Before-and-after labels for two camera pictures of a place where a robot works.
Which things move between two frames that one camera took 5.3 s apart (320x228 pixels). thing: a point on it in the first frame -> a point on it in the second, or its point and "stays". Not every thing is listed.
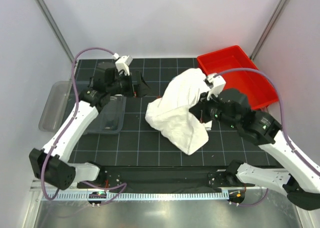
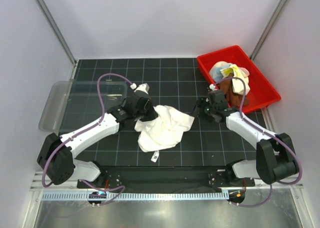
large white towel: (170, 113) -> (164, 131)
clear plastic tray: (60, 100) stays
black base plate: (165, 178) stays
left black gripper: (141, 89) -> (152, 113)
